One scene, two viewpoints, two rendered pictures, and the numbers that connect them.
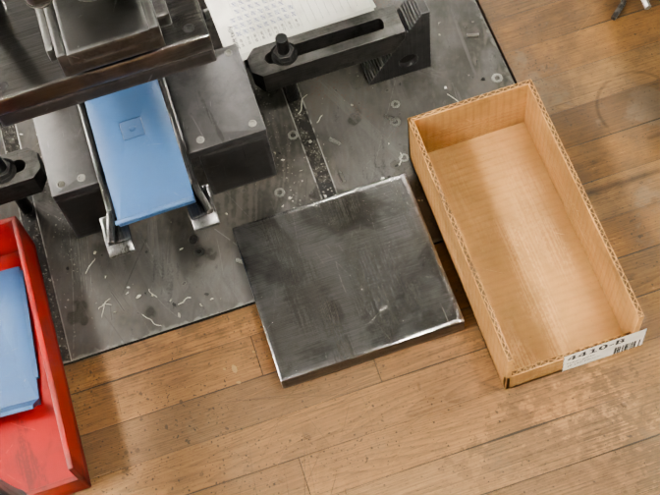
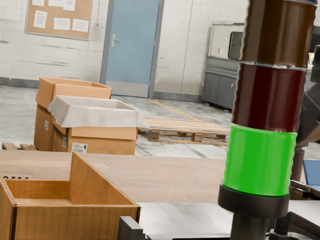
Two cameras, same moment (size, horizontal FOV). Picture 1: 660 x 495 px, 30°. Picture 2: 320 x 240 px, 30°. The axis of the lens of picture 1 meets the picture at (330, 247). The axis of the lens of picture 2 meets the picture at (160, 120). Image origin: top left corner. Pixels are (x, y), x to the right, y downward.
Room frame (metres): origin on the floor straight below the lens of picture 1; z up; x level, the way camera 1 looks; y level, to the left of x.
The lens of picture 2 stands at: (1.12, -0.23, 1.13)
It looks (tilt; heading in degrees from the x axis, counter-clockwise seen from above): 7 degrees down; 165
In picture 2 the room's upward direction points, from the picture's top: 7 degrees clockwise
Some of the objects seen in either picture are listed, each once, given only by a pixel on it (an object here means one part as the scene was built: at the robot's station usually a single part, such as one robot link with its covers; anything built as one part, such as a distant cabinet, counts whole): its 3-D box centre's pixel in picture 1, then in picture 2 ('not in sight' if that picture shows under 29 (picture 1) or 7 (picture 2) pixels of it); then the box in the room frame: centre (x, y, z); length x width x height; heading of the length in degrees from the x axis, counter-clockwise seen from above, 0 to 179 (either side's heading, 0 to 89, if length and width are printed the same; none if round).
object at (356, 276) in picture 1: (346, 277); (181, 229); (0.47, -0.01, 0.91); 0.17 x 0.16 x 0.02; 98
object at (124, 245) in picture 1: (113, 218); not in sight; (0.54, 0.18, 0.98); 0.07 x 0.02 x 0.01; 8
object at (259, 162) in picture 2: not in sight; (259, 157); (0.82, -0.09, 1.07); 0.04 x 0.04 x 0.03
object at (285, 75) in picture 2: not in sight; (268, 96); (0.82, -0.09, 1.10); 0.04 x 0.04 x 0.03
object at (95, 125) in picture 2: not in sight; (95, 136); (-3.10, 0.47, 0.40); 0.66 x 0.62 x 0.50; 5
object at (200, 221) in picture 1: (196, 192); (309, 195); (0.55, 0.11, 0.98); 0.07 x 0.02 x 0.01; 8
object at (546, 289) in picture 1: (522, 231); (44, 206); (0.47, -0.17, 0.93); 0.25 x 0.13 x 0.08; 8
